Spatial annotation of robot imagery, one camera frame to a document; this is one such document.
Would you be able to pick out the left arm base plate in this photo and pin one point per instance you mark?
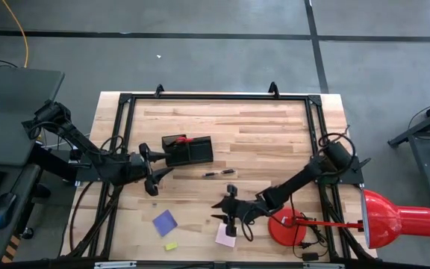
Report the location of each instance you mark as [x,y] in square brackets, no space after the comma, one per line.
[88,175]

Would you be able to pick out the silver metal bracket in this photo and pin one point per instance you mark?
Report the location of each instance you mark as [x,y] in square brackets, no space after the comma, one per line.
[323,266]
[114,265]

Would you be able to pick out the black frame bracket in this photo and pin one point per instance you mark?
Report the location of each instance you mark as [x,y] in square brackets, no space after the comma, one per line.
[273,89]
[159,90]

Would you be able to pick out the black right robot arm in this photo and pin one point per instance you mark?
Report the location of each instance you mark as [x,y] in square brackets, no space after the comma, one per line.
[293,185]

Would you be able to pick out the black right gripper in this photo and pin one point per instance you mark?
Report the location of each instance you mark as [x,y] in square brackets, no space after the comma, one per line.
[245,211]

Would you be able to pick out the black pen clear barrel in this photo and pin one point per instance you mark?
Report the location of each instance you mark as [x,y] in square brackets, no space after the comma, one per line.
[228,171]

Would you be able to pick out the black aluminium table frame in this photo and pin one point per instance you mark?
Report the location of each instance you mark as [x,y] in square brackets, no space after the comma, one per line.
[218,97]

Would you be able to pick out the purple sticky note pad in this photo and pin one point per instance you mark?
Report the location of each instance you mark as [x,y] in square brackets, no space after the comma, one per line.
[164,223]

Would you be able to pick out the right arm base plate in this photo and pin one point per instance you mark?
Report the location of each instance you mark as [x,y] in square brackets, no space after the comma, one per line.
[349,177]

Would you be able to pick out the black computer mouse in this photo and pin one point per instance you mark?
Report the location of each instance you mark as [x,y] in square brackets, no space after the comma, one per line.
[4,209]

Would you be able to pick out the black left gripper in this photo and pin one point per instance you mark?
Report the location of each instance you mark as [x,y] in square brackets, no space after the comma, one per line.
[142,168]

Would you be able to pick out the dark grey side desk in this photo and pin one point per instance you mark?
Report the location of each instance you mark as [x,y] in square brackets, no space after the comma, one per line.
[9,93]

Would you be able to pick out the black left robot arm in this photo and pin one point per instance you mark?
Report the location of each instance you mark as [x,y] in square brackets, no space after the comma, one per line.
[88,149]

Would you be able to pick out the red desk lamp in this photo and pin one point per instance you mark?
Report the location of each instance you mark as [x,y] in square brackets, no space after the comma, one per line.
[398,220]

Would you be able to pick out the grey computer desk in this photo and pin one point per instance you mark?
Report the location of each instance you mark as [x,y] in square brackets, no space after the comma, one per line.
[4,246]

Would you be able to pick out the black mesh desk organizer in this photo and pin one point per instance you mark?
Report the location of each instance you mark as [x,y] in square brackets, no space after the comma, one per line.
[200,153]

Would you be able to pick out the small yellow sticky pad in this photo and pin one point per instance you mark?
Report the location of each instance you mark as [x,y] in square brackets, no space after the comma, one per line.
[171,246]

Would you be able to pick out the pink sticky note pad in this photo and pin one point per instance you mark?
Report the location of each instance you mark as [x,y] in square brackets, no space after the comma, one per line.
[222,241]

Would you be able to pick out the yellow black hazard strip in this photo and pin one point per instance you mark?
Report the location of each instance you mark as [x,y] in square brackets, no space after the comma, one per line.
[11,249]

